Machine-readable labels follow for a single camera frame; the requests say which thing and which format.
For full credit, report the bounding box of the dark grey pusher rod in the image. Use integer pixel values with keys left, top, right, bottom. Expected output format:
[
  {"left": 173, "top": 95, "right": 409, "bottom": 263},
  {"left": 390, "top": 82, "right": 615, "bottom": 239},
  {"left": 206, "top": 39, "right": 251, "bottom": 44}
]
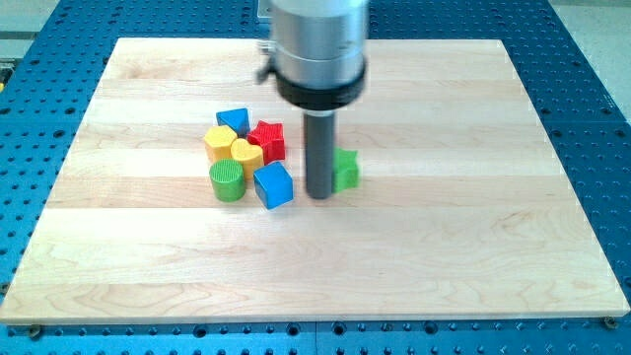
[{"left": 303, "top": 110, "right": 335, "bottom": 199}]

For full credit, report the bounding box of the green cylinder block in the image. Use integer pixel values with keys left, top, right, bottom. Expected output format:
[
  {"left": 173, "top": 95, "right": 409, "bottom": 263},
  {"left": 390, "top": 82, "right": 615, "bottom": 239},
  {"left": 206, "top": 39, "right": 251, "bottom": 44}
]
[{"left": 209, "top": 159, "right": 245, "bottom": 202}]

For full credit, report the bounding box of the yellow heart block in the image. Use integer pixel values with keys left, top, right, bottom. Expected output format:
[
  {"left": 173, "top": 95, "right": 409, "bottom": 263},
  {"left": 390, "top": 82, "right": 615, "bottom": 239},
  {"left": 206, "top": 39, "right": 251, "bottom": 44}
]
[{"left": 231, "top": 138, "right": 264, "bottom": 180}]

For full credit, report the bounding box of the blue triangle block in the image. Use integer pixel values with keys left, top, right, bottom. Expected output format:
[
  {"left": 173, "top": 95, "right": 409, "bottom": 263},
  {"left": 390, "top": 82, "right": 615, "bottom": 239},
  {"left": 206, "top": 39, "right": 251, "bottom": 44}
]
[{"left": 216, "top": 107, "right": 250, "bottom": 138}]

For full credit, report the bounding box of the red star block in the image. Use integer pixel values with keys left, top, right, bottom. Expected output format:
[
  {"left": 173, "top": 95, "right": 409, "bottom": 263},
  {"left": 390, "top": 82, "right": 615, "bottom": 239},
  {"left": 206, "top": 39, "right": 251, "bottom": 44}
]
[{"left": 246, "top": 120, "right": 286, "bottom": 165}]

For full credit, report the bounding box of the light wooden board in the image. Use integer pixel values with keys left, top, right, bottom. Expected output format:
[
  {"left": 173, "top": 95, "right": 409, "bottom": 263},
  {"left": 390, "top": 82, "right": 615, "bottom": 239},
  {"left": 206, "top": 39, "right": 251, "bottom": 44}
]
[{"left": 1, "top": 37, "right": 629, "bottom": 324}]

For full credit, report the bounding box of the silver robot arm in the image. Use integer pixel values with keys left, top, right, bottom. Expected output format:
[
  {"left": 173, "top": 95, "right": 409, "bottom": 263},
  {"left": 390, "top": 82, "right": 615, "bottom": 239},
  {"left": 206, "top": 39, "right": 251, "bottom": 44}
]
[{"left": 256, "top": 0, "right": 369, "bottom": 199}]

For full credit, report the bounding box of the blue cube block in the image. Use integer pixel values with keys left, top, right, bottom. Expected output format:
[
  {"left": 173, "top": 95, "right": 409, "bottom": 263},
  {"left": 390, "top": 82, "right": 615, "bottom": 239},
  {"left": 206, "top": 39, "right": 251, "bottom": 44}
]
[{"left": 253, "top": 162, "right": 294, "bottom": 209}]

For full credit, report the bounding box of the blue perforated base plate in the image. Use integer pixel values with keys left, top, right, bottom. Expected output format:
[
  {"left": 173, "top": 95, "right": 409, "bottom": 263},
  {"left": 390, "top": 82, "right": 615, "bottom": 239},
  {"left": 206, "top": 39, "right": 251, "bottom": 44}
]
[{"left": 1, "top": 0, "right": 630, "bottom": 354}]

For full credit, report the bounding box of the yellow hexagon block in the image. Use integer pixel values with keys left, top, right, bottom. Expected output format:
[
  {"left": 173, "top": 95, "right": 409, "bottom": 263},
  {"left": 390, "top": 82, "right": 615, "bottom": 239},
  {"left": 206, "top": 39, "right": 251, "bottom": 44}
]
[{"left": 203, "top": 125, "right": 238, "bottom": 163}]

